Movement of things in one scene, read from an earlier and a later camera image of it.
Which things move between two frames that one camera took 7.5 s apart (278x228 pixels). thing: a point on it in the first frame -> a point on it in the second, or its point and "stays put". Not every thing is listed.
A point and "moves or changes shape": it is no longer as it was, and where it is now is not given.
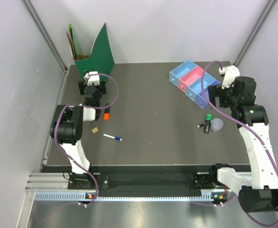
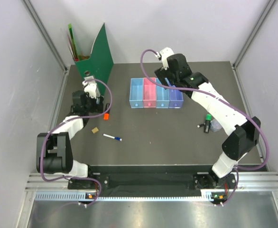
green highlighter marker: x=207 y=123 stays put
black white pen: x=200 y=125 stays put
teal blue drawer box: x=194 y=89 moves or changes shape
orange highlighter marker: x=106 y=114 stays put
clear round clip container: x=216 y=124 stays put
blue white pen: x=116 y=138 stays put
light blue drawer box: x=177 y=73 moves or changes shape
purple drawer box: x=200 y=99 -> x=176 y=98
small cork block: x=95 y=130 stays put
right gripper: x=216 y=90 -> x=162 y=74
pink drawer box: x=189 y=77 moves or changes shape
